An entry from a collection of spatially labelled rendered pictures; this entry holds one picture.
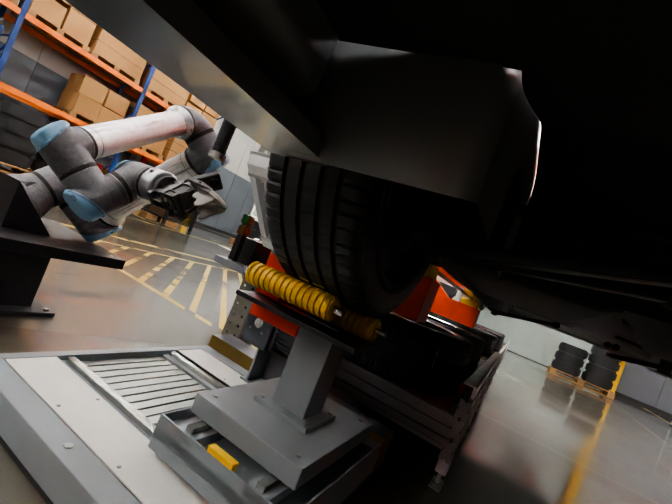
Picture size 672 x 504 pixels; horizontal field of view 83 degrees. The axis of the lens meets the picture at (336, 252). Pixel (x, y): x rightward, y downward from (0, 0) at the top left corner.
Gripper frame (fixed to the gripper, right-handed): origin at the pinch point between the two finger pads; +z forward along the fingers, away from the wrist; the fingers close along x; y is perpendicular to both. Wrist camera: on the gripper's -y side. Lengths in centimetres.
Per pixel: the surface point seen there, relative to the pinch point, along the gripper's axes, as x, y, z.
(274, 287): -14.3, 4.8, 17.2
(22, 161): -197, -143, -694
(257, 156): 12.6, -4.5, 9.2
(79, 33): -63, -431, -949
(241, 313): -84, -25, -42
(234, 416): -30.7, 27.7, 23.1
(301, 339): -28.2, 5.2, 23.9
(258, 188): 5.3, -3.5, 8.8
